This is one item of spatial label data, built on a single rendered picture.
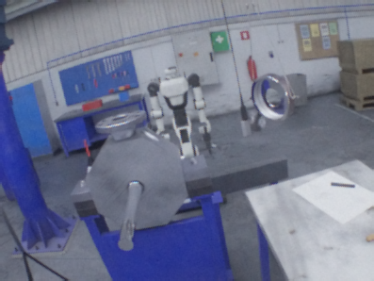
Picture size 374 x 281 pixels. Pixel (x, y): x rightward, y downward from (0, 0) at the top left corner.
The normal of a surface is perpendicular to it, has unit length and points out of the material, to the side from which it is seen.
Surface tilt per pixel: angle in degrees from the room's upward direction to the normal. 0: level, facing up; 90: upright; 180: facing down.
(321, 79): 90
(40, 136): 90
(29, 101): 90
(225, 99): 90
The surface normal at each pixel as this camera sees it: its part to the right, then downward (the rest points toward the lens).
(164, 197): 0.08, 0.29
